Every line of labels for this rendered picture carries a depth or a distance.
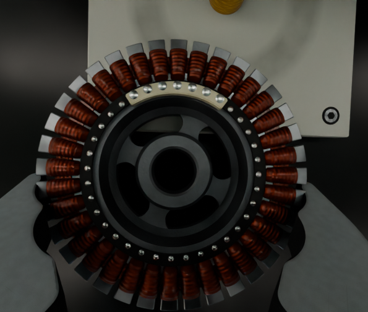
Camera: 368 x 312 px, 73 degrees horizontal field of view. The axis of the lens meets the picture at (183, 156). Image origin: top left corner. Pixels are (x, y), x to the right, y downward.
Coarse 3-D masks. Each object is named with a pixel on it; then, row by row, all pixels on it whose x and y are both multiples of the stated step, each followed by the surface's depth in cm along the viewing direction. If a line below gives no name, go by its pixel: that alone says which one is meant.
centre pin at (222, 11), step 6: (210, 0) 14; (216, 0) 13; (222, 0) 13; (228, 0) 12; (234, 0) 12; (240, 0) 13; (216, 6) 13; (222, 6) 13; (228, 6) 13; (234, 6) 13; (240, 6) 14; (222, 12) 14; (228, 12) 14
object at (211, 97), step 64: (192, 64) 10; (64, 128) 10; (128, 128) 12; (192, 128) 12; (256, 128) 10; (64, 192) 10; (192, 192) 11; (256, 192) 10; (64, 256) 10; (128, 256) 10; (192, 256) 10; (256, 256) 10
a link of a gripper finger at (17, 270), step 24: (24, 192) 10; (0, 216) 8; (24, 216) 8; (0, 240) 8; (24, 240) 8; (48, 240) 9; (0, 264) 7; (24, 264) 7; (48, 264) 7; (0, 288) 6; (24, 288) 6; (48, 288) 6
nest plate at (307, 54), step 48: (96, 0) 13; (144, 0) 14; (192, 0) 14; (288, 0) 14; (336, 0) 14; (96, 48) 14; (144, 48) 14; (240, 48) 14; (288, 48) 14; (336, 48) 14; (288, 96) 14; (336, 96) 14
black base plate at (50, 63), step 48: (0, 0) 14; (48, 0) 14; (0, 48) 14; (48, 48) 15; (0, 96) 15; (48, 96) 15; (0, 144) 15; (144, 144) 15; (288, 144) 16; (336, 144) 16; (0, 192) 15; (336, 192) 16; (96, 288) 15
